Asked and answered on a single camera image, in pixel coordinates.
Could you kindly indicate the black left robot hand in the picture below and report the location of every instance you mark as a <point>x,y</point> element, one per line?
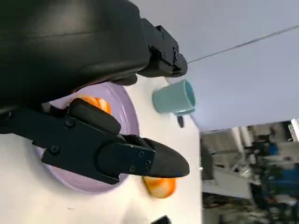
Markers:
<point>70,46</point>

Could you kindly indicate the pale green mug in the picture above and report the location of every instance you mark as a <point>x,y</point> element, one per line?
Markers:
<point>172,98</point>

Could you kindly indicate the lilac plate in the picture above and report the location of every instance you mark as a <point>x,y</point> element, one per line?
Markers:
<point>127,109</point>

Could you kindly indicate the orange white toy bread roll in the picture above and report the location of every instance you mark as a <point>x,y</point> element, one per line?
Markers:
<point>161,187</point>
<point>100,103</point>

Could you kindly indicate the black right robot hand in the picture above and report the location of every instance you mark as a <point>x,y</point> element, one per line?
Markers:
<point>160,220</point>

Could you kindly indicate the grey workshop machine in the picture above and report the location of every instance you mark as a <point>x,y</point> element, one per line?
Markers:
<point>219,161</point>

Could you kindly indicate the black table grommet hole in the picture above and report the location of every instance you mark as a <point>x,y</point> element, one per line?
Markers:
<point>180,121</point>

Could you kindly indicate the blue workshop equipment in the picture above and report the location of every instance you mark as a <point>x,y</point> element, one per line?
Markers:
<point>283,163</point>

